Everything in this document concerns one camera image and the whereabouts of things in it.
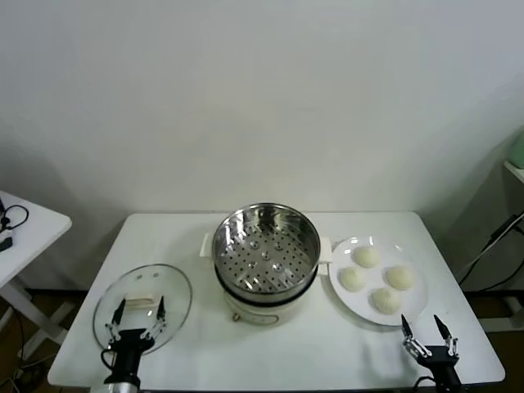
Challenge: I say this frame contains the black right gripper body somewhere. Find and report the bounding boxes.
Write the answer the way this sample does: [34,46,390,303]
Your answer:
[423,346,462,393]

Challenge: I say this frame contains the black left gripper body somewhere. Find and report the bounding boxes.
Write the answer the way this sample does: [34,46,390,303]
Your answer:
[108,328,155,380]

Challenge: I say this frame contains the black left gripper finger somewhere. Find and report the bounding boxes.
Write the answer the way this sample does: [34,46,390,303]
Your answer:
[104,297,128,343]
[140,295,168,340]

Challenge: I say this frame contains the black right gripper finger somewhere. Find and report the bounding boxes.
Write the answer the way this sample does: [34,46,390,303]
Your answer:
[433,314,460,358]
[400,314,427,359]

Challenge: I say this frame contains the white steamed baozi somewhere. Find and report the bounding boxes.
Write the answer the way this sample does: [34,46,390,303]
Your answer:
[386,264,417,291]
[369,287,403,315]
[352,246,381,269]
[340,266,368,292]

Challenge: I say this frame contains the perforated steel steamer basket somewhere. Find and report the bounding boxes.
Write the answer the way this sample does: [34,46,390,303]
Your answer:
[211,201,321,305]

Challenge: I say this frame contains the round glass pot lid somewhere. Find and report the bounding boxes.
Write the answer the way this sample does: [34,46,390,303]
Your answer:
[92,263,193,356]

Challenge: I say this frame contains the white round plate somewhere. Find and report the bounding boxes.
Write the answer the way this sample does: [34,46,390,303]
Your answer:
[327,235,430,328]

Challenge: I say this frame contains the cream electric cooker base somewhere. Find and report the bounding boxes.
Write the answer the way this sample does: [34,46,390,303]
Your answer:
[199,232,335,328]

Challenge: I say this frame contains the white side table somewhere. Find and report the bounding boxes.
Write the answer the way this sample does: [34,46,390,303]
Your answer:
[0,190,73,361]

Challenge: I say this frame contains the white shelf board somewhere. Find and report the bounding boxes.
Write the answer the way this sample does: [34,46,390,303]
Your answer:
[503,159,524,185]

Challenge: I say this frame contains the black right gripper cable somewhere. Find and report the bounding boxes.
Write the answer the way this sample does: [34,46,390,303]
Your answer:
[411,375,436,393]

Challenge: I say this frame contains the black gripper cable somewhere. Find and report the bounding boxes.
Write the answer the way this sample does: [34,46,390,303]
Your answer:
[411,375,436,393]
[100,347,116,373]

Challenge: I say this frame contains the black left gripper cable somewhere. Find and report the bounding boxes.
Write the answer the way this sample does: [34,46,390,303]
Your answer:
[100,347,116,373]

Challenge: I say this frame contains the white table leg frame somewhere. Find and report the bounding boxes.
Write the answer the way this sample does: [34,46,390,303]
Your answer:
[477,294,519,333]

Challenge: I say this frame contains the black wall cables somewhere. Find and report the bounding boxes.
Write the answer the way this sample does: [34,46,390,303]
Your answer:
[456,216,524,288]

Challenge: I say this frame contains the thin black looped cable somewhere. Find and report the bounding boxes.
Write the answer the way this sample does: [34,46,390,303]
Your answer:
[0,204,29,233]

